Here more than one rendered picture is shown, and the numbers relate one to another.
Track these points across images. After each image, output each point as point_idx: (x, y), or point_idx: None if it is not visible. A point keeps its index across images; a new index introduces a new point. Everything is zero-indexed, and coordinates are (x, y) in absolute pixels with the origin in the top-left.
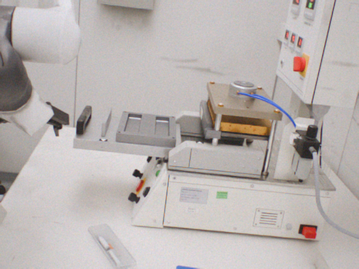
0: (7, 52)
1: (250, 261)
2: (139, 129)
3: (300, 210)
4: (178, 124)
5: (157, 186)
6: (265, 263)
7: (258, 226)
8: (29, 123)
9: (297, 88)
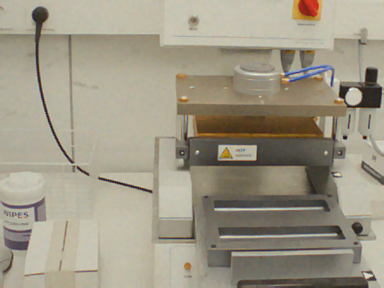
0: None
1: (381, 258)
2: (293, 235)
3: None
4: (200, 206)
5: (374, 269)
6: (377, 249)
7: None
8: None
9: (298, 39)
